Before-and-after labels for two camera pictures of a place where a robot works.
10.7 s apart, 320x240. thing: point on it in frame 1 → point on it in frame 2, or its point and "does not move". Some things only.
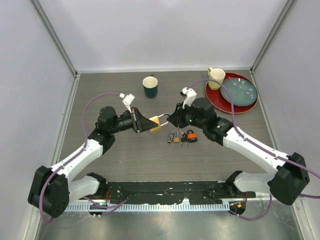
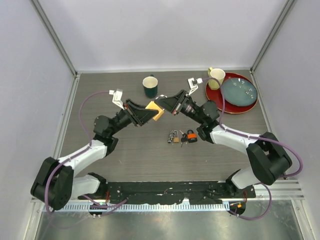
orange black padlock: [191, 137] does not move
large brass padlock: [158, 128] → [153, 106]
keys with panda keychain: [171, 135] does not move
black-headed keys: [184, 139] does not move
